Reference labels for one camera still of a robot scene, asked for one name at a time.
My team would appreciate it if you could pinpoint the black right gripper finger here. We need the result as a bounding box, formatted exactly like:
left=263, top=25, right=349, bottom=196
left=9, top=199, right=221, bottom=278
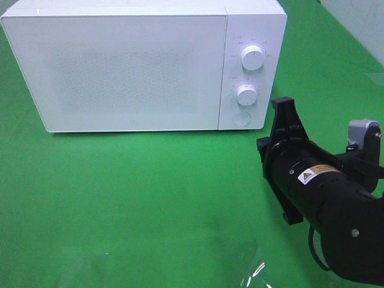
left=271, top=97, right=309, bottom=141

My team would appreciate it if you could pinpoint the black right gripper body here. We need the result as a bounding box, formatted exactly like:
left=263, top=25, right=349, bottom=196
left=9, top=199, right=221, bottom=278
left=256, top=137, right=330, bottom=225

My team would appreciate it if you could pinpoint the round white door release button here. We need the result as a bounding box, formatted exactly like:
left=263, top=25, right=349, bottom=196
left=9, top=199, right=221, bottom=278
left=233, top=112, right=251, bottom=127

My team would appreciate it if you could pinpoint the white microwave knob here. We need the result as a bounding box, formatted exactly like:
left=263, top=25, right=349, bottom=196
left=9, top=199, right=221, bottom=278
left=236, top=84, right=258, bottom=106
left=241, top=44, right=265, bottom=71

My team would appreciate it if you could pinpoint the white microwave door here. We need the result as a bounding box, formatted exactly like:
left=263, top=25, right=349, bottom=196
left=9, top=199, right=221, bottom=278
left=2, top=16, right=226, bottom=132

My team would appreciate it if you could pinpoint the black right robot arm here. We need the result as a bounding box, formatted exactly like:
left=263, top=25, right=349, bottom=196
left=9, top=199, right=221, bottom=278
left=257, top=97, right=383, bottom=285

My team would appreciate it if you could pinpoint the green table cloth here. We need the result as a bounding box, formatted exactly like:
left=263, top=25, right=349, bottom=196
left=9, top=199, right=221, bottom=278
left=1, top=1, right=383, bottom=287

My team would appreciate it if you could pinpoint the clear tape patch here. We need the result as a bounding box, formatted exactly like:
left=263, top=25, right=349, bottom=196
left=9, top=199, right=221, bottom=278
left=218, top=239, right=271, bottom=288

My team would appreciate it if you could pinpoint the white microwave oven body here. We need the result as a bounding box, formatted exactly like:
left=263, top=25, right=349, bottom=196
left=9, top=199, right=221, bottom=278
left=1, top=1, right=287, bottom=133

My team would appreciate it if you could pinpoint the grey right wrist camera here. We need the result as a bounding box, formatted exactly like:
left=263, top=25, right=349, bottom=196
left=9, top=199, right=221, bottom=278
left=346, top=119, right=381, bottom=165

